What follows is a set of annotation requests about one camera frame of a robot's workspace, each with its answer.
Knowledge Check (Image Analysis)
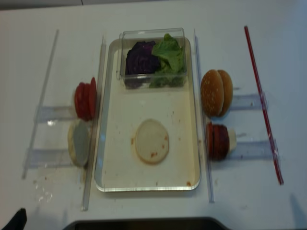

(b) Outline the metal baking tray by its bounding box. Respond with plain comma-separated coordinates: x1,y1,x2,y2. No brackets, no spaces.
94,40,201,192

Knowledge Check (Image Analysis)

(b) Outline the clear holder lower right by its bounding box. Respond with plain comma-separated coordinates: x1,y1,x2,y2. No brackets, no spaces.
226,140,279,161

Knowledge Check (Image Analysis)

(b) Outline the tomato slice middle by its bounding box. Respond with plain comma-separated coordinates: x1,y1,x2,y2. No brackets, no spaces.
82,83,91,121

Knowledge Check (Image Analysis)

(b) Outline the purple cabbage leaf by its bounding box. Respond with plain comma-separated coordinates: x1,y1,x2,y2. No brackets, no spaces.
124,41,160,89

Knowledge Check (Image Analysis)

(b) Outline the tomato slice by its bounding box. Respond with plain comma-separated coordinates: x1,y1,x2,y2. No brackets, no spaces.
74,82,85,119
82,83,91,121
88,77,96,119

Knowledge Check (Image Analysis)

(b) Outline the clear holder upper left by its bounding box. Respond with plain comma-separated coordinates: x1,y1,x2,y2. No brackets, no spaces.
34,106,77,123

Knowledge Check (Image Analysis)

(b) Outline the clear plastic container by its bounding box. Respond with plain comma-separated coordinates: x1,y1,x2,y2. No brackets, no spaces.
117,28,188,89

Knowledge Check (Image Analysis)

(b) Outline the clear holder upper right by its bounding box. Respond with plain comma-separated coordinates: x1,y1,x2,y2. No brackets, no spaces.
230,93,268,111

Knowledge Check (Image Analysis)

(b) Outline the bun top rear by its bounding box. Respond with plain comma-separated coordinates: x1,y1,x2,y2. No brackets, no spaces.
217,69,233,117

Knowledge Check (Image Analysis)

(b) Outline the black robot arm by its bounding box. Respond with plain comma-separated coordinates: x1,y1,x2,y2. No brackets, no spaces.
2,208,27,230

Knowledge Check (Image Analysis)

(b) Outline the tomato slice right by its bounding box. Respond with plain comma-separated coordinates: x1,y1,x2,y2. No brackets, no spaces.
88,77,96,119

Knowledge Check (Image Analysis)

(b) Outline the white bun bottom slice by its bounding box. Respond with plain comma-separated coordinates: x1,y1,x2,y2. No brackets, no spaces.
134,119,169,164

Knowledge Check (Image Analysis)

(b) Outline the dark monitor edge bottom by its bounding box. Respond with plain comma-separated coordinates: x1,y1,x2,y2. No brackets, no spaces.
65,217,229,230

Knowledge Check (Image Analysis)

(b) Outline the red meat patty front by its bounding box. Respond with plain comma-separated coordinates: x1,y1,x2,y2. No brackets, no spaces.
206,122,213,160

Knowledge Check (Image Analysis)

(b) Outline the red plastic rod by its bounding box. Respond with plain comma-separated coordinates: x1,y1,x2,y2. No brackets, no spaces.
244,25,284,185

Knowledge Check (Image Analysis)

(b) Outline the dark meat patty stack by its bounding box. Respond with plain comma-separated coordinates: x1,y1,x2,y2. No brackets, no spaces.
212,125,229,161

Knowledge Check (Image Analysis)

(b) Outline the sesame bun top front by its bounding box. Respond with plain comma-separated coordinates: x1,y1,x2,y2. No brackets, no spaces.
201,69,224,117

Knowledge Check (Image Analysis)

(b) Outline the white cheese piece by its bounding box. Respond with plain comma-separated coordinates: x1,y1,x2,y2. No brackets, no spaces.
227,129,237,152

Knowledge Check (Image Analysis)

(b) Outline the bun bottom rear slice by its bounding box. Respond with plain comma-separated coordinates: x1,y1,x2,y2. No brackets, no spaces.
67,119,90,167

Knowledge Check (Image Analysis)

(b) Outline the tomato slice left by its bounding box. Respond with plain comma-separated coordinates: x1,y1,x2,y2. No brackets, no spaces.
74,82,85,119

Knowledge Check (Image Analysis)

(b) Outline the clear holder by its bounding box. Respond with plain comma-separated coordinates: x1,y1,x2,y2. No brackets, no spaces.
226,140,279,161
230,93,268,111
23,149,73,169
34,106,77,123

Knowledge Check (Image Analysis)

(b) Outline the clear rail right of tray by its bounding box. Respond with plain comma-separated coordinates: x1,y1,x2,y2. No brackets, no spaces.
193,29,214,204

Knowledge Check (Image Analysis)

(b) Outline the green lettuce leaf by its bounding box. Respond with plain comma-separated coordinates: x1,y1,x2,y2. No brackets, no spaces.
149,33,185,88

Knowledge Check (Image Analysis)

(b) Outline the clear holder lower left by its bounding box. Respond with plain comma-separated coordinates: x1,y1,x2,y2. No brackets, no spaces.
23,149,73,169

